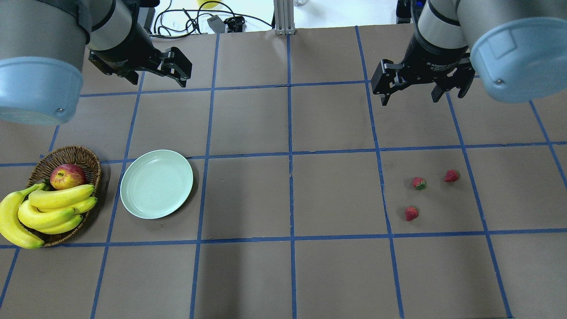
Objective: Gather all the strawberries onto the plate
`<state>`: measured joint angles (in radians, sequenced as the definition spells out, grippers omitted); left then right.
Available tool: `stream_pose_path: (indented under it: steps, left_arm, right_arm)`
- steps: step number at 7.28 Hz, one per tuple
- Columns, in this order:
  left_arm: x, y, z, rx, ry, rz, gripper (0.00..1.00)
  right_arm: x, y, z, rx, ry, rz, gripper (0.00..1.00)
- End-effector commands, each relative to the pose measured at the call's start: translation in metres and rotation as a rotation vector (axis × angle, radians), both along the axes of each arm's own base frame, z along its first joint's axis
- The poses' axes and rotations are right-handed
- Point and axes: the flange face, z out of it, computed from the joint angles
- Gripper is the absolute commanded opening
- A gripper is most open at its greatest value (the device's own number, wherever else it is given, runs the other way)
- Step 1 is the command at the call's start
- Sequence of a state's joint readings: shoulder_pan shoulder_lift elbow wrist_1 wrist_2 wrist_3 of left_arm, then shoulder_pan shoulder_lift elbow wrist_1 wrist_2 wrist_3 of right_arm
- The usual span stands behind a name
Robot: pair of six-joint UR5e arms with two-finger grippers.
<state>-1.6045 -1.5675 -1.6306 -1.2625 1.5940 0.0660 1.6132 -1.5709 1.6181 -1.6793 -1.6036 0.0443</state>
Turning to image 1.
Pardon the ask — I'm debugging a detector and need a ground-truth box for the red apple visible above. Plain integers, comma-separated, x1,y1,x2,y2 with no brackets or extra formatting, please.
49,163,87,190

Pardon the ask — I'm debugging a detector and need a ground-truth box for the black power adapter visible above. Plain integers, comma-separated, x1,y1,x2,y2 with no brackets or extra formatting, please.
207,16,227,34

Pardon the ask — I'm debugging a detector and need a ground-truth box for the yellow banana bunch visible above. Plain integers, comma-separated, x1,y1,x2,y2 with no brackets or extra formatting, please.
0,183,97,249

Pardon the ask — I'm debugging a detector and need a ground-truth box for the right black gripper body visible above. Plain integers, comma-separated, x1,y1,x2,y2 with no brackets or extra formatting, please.
401,38,472,85

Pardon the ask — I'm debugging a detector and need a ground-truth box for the light green plate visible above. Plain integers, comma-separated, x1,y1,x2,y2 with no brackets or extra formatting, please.
120,150,193,219

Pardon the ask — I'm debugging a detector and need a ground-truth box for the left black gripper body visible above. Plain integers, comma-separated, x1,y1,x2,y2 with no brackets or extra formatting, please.
90,24,161,76

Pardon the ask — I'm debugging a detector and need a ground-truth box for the strawberry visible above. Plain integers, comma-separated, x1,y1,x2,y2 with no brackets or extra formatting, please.
404,206,419,222
444,169,461,183
412,176,427,191

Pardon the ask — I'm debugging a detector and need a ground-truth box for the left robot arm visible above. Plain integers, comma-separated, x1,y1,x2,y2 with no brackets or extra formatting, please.
0,0,192,125

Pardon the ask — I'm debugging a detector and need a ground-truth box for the aluminium frame post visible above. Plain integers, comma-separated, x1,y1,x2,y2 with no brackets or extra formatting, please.
273,0,296,35

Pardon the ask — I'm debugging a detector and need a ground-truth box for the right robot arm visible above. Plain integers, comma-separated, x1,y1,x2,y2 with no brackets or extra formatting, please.
371,0,567,105

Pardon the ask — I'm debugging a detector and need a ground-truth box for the woven wicker basket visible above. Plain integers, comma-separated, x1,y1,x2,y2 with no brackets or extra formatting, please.
24,145,104,248

